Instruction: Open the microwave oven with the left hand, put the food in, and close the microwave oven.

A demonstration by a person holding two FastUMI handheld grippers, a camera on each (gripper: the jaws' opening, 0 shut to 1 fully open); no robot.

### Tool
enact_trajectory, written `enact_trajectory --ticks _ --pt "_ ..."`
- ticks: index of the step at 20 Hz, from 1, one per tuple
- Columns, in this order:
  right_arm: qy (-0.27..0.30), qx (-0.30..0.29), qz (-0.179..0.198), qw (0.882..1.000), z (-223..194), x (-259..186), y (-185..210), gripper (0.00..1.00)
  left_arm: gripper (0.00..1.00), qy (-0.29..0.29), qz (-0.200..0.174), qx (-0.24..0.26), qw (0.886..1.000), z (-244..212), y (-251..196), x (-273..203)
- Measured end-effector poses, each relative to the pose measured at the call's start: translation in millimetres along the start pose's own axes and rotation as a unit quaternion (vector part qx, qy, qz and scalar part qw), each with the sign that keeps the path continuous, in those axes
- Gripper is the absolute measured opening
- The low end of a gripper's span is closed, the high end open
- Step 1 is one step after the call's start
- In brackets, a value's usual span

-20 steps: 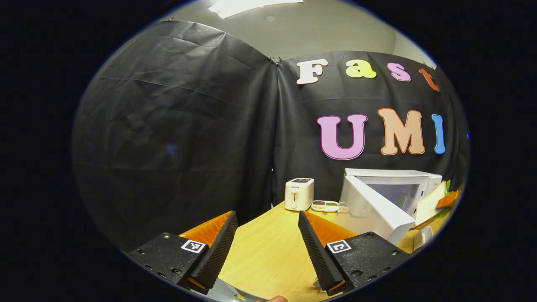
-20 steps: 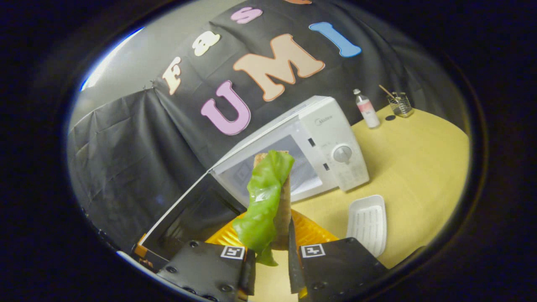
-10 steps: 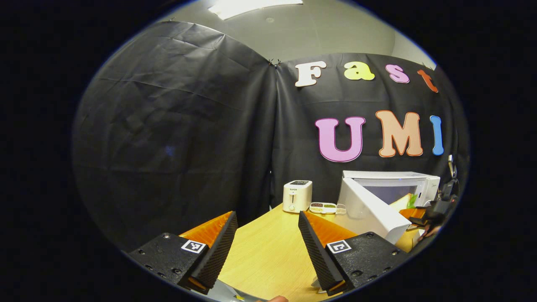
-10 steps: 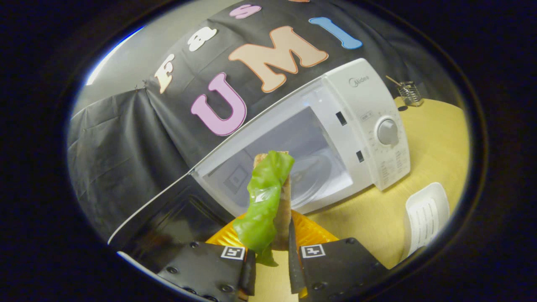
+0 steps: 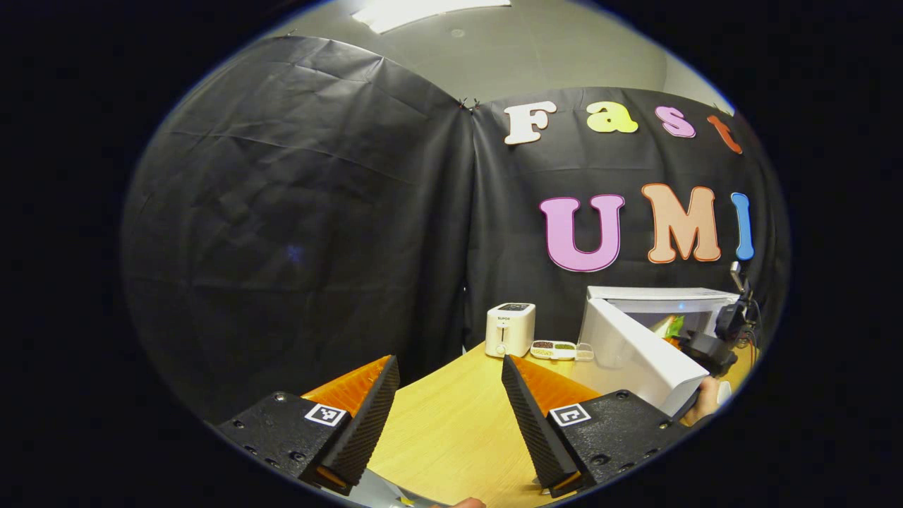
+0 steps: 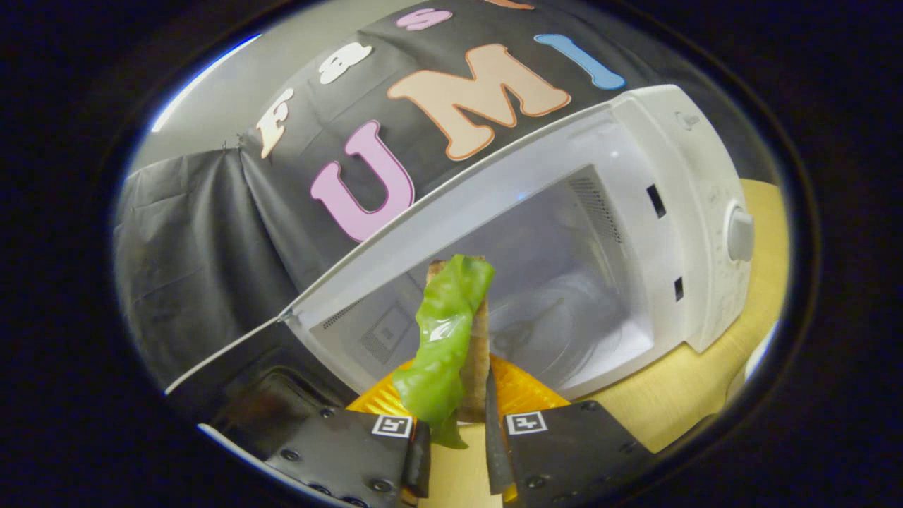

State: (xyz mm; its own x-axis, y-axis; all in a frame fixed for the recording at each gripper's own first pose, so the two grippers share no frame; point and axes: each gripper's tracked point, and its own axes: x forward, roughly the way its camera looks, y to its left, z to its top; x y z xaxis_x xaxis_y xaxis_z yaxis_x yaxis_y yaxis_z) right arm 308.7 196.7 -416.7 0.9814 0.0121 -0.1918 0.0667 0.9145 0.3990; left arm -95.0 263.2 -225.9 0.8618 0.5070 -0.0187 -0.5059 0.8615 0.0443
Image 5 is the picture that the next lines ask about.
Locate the white toaster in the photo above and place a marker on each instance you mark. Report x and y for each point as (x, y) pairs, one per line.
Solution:
(510, 329)

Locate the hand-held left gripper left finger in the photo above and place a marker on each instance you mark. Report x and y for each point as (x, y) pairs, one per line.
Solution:
(367, 423)

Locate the black backdrop cloth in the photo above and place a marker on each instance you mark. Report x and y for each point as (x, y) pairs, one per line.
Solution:
(296, 247)

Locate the clear compartment spice dish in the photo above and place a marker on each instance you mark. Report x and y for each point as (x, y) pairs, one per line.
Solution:
(562, 350)

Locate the white microwave oven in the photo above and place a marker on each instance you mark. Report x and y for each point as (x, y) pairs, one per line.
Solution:
(635, 353)

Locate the ceiling light panel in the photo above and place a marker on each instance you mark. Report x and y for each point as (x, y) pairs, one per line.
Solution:
(430, 13)

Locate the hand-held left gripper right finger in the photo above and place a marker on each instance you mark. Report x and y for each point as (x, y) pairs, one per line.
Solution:
(536, 430)

